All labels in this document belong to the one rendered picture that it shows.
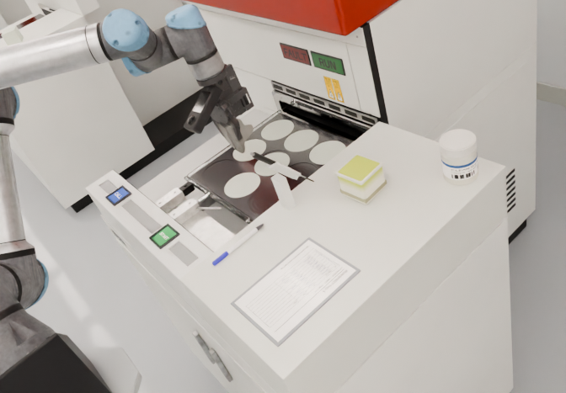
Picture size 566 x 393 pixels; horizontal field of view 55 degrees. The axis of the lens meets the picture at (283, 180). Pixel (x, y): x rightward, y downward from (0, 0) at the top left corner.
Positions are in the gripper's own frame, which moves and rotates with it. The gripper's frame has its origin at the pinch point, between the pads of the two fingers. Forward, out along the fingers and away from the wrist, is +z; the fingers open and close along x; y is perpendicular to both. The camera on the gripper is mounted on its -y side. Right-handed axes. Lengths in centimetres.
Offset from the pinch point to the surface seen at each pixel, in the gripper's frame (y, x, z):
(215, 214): -7.8, 14.4, 19.3
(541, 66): 182, 21, 80
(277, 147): 15.6, 8.4, 11.8
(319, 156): 18.0, -5.6, 13.5
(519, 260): 80, -17, 105
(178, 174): -1.9, 40.4, 16.1
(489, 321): 18, -47, 57
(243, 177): 1.8, 7.8, 12.0
